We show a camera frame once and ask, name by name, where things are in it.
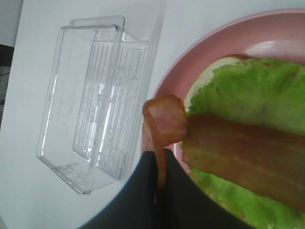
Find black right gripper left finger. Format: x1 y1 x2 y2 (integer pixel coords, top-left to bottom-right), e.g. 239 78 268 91
81 151 157 229

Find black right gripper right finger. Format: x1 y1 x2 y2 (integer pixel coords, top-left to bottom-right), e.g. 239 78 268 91
162 149 252 229

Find bread slice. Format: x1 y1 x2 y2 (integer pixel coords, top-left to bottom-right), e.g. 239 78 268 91
183 54 250 112

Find green lettuce leaf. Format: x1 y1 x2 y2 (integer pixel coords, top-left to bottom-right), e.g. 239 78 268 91
187 58 305 229

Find clear left plastic tray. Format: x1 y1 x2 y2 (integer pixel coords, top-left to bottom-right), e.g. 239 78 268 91
37 15 150 196

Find pink round plate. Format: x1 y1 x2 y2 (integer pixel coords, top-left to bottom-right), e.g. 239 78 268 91
141 8 305 182

